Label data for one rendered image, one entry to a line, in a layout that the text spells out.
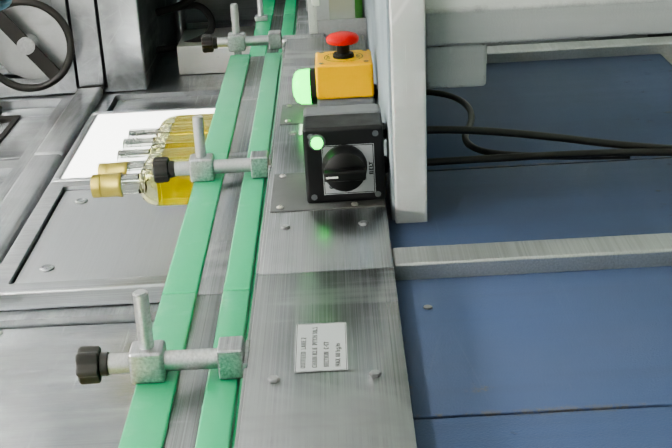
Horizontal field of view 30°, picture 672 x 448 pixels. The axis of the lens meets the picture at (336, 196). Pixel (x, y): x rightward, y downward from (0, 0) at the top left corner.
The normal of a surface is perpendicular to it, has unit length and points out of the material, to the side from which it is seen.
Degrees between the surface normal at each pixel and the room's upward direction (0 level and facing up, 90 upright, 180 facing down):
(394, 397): 90
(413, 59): 90
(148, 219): 90
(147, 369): 90
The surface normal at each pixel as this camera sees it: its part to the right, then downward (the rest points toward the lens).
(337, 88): 0.01, 0.35
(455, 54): 0.02, 0.58
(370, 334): -0.06, -0.94
